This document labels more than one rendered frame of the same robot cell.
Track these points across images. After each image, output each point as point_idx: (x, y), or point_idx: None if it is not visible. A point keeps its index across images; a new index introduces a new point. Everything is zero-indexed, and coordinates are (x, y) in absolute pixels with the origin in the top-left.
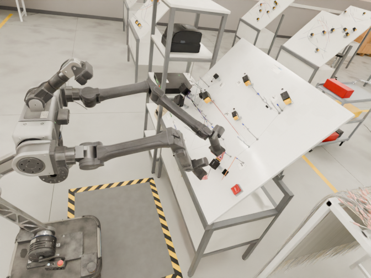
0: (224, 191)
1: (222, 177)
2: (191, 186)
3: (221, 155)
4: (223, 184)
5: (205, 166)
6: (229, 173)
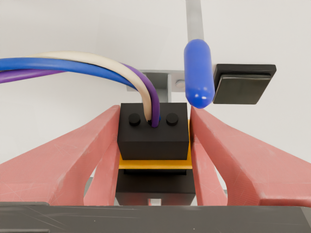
0: (295, 138)
1: (229, 108)
2: (90, 176)
3: (159, 104)
4: (266, 125)
5: (43, 120)
6: (283, 71)
